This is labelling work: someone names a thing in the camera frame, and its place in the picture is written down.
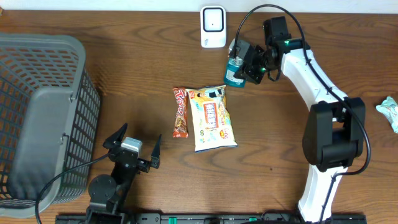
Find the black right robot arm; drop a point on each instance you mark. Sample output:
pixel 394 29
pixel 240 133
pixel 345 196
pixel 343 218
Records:
pixel 334 134

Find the yellow snack bag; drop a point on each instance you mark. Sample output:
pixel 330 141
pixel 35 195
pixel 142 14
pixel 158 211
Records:
pixel 212 124

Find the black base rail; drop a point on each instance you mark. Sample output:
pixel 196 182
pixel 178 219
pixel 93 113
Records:
pixel 155 218

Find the white barcode scanner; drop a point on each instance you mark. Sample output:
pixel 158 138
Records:
pixel 213 27

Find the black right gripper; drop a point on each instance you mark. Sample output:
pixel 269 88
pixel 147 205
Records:
pixel 248 74

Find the gray plastic shopping basket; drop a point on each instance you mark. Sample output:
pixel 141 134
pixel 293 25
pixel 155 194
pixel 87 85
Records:
pixel 49 117

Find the red orange snack packet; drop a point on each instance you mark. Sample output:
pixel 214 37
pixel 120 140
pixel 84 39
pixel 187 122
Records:
pixel 180 126

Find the teal mouthwash bottle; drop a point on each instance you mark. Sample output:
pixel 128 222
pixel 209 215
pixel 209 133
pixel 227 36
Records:
pixel 232 66

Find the mint green tissue pack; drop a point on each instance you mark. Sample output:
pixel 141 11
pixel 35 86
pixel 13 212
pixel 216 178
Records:
pixel 388 108

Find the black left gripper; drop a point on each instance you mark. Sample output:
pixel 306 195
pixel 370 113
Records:
pixel 143 166

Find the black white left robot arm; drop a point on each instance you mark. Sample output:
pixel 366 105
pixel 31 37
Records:
pixel 108 192

